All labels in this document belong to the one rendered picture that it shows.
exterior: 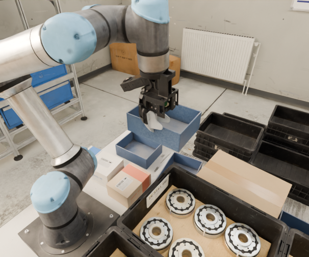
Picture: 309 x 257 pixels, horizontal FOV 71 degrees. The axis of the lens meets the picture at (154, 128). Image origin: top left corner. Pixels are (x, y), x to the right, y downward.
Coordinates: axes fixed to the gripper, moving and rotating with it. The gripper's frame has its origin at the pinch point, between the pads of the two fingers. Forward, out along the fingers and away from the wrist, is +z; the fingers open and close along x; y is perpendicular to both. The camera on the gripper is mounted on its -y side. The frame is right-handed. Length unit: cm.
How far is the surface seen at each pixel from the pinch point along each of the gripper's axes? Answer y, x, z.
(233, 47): -55, 254, 71
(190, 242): 22.6, -13.9, 24.8
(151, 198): 5.5, -9.8, 21.9
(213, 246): 28.5, -9.9, 28.0
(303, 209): 52, 32, 45
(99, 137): -125, 62, 118
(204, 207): 20.9, -1.0, 26.0
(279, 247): 43.4, -3.6, 19.9
